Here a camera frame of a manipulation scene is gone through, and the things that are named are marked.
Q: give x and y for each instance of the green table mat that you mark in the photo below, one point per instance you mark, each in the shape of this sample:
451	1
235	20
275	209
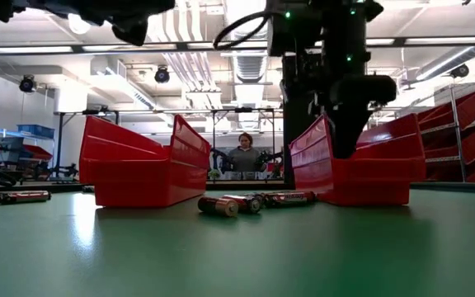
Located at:
237	255

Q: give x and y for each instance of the black cabinet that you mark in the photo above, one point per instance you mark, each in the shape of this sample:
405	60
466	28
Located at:
299	103

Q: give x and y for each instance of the black ceiling spotlight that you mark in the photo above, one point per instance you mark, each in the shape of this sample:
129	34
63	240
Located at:
162	75
27	84
460	71

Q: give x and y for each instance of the person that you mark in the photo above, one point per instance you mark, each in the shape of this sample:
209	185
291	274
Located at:
243	158

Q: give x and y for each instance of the small cylindrical battery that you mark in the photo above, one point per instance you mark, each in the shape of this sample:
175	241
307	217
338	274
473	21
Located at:
289	198
243	203
25	196
217	206

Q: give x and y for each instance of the black overhead beam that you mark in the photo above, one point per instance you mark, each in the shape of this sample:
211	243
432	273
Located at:
182	45

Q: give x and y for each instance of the background black robot arm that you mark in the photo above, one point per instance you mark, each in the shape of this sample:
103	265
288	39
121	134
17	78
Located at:
64	171
270	161
220	161

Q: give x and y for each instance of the red background bin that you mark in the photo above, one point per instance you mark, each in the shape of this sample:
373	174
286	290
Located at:
37	152

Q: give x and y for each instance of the grey equipment box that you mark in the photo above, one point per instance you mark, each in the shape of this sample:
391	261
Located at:
10	148

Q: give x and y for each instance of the black background workstation frame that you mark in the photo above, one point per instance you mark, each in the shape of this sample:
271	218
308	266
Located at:
138	111

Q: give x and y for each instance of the blue plastic crate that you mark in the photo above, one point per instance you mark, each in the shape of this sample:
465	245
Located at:
35	131

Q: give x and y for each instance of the red plastic bin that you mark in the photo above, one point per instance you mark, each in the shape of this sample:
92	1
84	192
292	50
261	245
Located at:
386	181
138	181

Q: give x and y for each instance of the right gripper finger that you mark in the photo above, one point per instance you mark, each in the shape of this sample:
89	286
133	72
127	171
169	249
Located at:
349	132

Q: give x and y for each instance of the silver ventilation duct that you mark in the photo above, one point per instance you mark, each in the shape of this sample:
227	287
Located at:
250	70

